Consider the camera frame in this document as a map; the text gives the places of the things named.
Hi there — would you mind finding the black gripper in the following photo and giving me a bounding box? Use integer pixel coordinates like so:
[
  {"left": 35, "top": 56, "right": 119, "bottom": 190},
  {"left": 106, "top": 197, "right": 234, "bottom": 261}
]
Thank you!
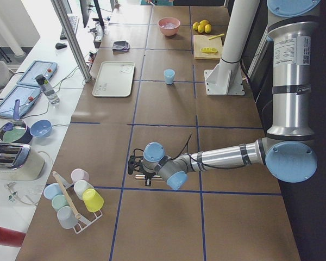
[{"left": 142, "top": 163, "right": 157, "bottom": 186}]

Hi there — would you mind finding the steel muddler black tip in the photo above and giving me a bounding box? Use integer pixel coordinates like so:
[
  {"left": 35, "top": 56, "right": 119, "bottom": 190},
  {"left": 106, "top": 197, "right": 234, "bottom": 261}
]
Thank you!
[{"left": 135, "top": 175, "right": 162, "bottom": 181}]

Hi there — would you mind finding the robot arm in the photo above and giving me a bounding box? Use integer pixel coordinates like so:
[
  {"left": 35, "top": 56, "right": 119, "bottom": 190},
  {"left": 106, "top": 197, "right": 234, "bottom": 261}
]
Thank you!
[{"left": 128, "top": 1, "right": 321, "bottom": 190}]

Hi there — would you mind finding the yellow cup on rack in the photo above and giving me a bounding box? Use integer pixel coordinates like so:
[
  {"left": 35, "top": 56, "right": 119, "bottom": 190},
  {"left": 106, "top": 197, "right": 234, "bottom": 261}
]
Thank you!
[{"left": 82, "top": 188, "right": 104, "bottom": 213}]

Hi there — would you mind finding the white cup on rack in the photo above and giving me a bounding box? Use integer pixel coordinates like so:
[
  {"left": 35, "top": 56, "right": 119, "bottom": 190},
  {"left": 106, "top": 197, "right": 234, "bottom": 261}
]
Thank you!
[{"left": 73, "top": 179, "right": 94, "bottom": 200}]

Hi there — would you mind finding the pink cup on rack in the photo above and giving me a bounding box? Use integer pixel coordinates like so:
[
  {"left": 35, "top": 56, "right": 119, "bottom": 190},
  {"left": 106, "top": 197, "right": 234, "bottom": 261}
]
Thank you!
[{"left": 71, "top": 168, "right": 90, "bottom": 183}]

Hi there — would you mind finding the grey cup on rack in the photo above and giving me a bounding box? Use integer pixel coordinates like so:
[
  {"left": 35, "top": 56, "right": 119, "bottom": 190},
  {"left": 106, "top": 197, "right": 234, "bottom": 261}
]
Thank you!
[{"left": 57, "top": 206, "right": 78, "bottom": 229}]

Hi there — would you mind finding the mint cup on rack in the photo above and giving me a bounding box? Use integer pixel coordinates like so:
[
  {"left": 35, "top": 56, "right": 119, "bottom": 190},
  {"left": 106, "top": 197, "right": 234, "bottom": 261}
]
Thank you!
[{"left": 51, "top": 194, "right": 69, "bottom": 212}]

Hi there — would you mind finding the light blue cup on rack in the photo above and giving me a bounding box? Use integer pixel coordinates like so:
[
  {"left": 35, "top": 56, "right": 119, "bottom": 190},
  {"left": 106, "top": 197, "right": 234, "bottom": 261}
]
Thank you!
[{"left": 43, "top": 183, "right": 62, "bottom": 200}]

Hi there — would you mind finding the blue plastic cup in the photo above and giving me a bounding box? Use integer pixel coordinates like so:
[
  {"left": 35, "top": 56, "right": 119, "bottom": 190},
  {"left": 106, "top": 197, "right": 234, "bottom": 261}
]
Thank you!
[{"left": 164, "top": 69, "right": 175, "bottom": 85}]

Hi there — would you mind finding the pile of ice cubes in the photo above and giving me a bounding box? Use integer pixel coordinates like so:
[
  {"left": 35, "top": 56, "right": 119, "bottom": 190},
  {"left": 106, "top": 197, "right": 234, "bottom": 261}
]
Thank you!
[{"left": 161, "top": 22, "right": 177, "bottom": 29}]

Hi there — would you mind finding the cream bear tray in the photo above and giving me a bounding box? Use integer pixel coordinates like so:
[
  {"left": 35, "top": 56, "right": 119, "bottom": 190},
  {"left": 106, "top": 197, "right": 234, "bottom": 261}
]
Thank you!
[{"left": 92, "top": 61, "right": 135, "bottom": 97}]

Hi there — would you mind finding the blue bowl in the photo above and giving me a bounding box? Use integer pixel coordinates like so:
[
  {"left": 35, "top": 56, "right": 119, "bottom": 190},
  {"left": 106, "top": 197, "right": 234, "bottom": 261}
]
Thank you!
[{"left": 30, "top": 120, "right": 52, "bottom": 138}]

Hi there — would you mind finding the cream toaster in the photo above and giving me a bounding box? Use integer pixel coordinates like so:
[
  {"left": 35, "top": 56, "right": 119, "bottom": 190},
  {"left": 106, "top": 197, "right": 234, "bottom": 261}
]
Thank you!
[{"left": 0, "top": 142, "right": 45, "bottom": 181}]

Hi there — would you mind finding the clear water bottle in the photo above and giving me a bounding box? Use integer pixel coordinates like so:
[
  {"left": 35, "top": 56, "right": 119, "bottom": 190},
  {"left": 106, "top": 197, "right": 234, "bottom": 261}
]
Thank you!
[{"left": 35, "top": 74, "right": 59, "bottom": 104}]

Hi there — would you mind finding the grey folded cloth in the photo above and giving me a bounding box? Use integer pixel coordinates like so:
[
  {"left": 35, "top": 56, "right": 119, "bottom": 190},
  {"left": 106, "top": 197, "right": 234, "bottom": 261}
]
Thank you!
[{"left": 112, "top": 40, "right": 130, "bottom": 52}]

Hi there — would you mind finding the dark blue saucepan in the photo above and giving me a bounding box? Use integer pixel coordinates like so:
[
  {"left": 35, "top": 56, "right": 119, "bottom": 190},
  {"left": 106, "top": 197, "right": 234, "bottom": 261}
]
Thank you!
[{"left": 0, "top": 99, "right": 33, "bottom": 144}]

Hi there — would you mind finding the bamboo cutting board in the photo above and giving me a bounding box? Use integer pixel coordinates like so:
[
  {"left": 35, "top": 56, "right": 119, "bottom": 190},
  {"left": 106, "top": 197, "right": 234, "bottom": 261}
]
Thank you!
[{"left": 193, "top": 35, "right": 223, "bottom": 60}]

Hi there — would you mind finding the lemon slices row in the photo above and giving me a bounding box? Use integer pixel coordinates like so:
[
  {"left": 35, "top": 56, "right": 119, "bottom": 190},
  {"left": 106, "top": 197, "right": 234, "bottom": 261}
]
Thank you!
[{"left": 200, "top": 47, "right": 218, "bottom": 54}]

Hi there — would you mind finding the blue teach pendant near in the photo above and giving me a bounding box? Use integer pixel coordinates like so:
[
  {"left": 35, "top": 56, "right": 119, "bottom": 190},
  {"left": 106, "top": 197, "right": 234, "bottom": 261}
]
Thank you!
[{"left": 0, "top": 84, "right": 41, "bottom": 119}]

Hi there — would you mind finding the blue teach pendant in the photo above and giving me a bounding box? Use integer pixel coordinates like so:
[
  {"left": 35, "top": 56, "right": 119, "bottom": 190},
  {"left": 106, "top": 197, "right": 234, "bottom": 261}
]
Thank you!
[
  {"left": 17, "top": 60, "right": 58, "bottom": 86},
  {"left": 0, "top": 84, "right": 41, "bottom": 119}
]

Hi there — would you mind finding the blue teach pendant far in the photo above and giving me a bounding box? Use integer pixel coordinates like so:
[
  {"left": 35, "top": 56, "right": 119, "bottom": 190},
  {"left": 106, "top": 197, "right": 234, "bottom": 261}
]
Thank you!
[{"left": 17, "top": 60, "right": 58, "bottom": 86}]

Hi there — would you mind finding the pink bowl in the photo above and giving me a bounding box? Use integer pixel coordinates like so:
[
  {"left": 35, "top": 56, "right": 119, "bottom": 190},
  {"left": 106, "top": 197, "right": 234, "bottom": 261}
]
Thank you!
[{"left": 158, "top": 17, "right": 180, "bottom": 36}]

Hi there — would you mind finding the red bottle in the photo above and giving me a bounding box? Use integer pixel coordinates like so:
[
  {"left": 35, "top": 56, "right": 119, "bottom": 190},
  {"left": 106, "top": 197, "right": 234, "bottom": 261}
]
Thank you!
[{"left": 0, "top": 227, "right": 26, "bottom": 247}]

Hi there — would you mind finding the yellow-green plastic knife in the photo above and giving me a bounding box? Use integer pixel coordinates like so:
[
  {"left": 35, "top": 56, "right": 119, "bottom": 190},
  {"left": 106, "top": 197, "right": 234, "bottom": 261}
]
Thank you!
[{"left": 208, "top": 33, "right": 225, "bottom": 40}]

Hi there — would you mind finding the black computer mouse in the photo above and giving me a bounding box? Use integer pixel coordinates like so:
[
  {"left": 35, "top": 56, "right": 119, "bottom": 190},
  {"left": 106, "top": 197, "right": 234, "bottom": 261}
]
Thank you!
[{"left": 55, "top": 42, "right": 67, "bottom": 50}]

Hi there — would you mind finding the yellow lemon far left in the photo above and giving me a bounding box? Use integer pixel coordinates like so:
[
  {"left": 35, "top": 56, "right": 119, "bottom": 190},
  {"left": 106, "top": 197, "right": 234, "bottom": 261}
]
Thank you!
[{"left": 192, "top": 22, "right": 199, "bottom": 30}]

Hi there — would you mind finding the yellow lemon top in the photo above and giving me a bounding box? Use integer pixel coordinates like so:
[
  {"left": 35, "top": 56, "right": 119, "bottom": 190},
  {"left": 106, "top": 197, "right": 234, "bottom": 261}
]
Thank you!
[{"left": 199, "top": 20, "right": 210, "bottom": 26}]

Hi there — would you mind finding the black keyboard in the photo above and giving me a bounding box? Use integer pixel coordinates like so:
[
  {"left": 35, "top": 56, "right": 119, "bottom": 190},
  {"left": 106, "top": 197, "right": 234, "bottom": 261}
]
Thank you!
[{"left": 59, "top": 15, "right": 80, "bottom": 40}]

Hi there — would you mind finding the black monitor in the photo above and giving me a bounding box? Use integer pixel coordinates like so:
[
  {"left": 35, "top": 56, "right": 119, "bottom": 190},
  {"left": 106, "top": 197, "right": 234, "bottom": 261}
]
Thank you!
[{"left": 80, "top": 0, "right": 109, "bottom": 28}]

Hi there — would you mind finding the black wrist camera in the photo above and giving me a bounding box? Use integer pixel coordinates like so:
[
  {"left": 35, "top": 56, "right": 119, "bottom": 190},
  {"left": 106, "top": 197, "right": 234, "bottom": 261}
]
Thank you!
[{"left": 127, "top": 148, "right": 143, "bottom": 175}]

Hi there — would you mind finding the white wire cup rack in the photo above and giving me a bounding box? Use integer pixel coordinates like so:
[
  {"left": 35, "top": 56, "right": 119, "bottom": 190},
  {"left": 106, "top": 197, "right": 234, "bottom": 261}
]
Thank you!
[{"left": 52, "top": 171, "right": 103, "bottom": 234}]

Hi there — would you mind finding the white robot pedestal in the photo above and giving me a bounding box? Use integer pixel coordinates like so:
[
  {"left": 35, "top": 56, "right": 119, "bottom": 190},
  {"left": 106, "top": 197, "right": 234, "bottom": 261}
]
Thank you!
[{"left": 204, "top": 0, "right": 260, "bottom": 96}]

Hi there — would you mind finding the aluminium frame post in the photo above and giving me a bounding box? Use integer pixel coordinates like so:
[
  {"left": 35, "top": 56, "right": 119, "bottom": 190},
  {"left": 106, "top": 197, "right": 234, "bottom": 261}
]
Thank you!
[{"left": 51, "top": 0, "right": 92, "bottom": 83}]

